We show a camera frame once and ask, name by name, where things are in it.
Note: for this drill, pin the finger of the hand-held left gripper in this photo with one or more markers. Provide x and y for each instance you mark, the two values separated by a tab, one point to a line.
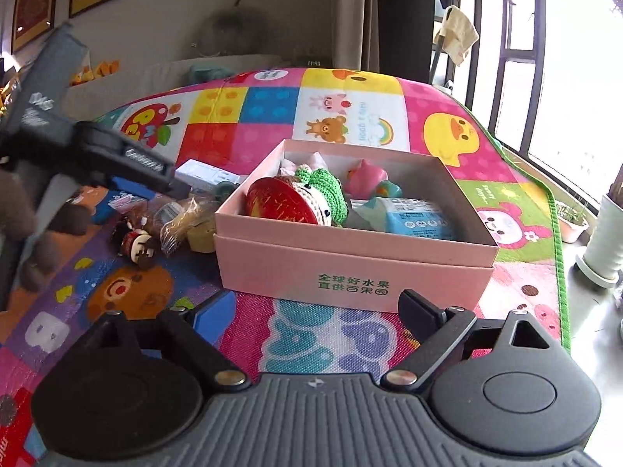
131	165

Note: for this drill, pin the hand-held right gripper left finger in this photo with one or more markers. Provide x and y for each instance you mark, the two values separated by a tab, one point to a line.
210	307

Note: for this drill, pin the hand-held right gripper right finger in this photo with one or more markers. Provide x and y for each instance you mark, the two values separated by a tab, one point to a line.
419	309

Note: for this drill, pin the brown snack packet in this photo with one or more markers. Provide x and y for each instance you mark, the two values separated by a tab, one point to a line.
163	214

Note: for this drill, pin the small brown figurine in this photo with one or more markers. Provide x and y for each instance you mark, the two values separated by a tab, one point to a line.
125	232
140	250

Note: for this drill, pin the white small box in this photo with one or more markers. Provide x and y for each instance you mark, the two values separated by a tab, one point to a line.
207	174

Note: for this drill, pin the yellow bread packet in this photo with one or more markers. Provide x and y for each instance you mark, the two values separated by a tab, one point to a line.
194	231

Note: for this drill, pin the pink cardboard box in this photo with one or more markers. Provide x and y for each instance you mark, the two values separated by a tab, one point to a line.
350	262

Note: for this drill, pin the person's left hand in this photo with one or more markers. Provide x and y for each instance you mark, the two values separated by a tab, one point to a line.
19	204

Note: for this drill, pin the blue card pack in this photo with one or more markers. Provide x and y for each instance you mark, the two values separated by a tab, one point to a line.
124	199

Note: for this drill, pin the row of orange toys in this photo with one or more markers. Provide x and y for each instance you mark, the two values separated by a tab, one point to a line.
95	73

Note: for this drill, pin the blue wet tissue pack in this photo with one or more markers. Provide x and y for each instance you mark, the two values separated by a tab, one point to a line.
413	219

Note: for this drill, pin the teal soft toy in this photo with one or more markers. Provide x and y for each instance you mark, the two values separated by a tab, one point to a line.
209	73

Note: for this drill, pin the teal rubber toy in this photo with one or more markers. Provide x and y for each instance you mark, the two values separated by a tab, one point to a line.
389	188

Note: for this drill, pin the red crochet strawberry toy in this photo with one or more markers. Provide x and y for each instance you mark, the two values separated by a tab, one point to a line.
280	202

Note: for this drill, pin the pink rubber toy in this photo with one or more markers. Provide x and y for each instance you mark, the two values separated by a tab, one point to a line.
367	177

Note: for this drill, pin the green crochet toy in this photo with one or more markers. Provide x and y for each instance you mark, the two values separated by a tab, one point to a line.
328	189

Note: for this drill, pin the round standing fan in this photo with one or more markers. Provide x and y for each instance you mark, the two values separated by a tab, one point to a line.
233	29

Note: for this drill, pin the small white plant pot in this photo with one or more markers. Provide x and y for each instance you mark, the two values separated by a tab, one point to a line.
572	221

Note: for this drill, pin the white crumpled paper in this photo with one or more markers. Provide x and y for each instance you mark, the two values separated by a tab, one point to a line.
311	159

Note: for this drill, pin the colourful cartoon play mat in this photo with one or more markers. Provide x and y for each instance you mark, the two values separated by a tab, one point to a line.
301	107

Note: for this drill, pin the tall white plant pot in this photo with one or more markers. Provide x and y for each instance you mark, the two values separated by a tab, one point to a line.
603	238

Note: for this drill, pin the small digital clock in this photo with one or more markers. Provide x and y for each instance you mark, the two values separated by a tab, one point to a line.
315	63

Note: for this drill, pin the grey curtain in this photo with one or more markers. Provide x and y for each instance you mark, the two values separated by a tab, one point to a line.
355	9

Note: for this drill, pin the hanging cream cloth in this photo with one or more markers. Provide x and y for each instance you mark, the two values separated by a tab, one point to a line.
457	34

